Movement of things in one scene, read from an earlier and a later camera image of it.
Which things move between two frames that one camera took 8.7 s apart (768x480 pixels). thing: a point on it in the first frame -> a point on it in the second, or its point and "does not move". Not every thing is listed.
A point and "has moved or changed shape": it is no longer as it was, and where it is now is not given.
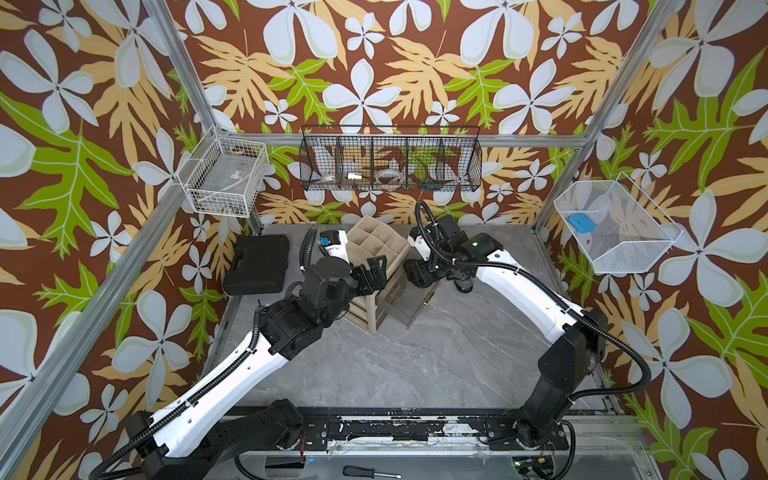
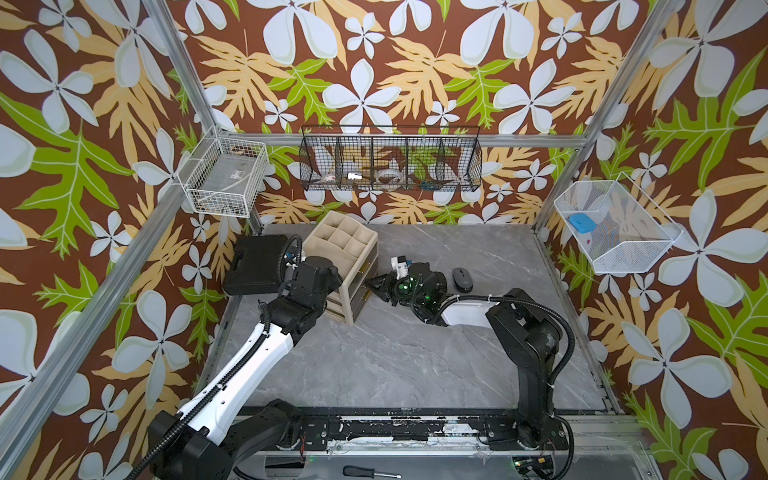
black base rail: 391,431 does not move
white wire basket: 223,174 does not move
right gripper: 418,270 -> 385,291
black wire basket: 390,158 does not move
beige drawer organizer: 367,238 has moved or changed shape
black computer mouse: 464,285 does not move
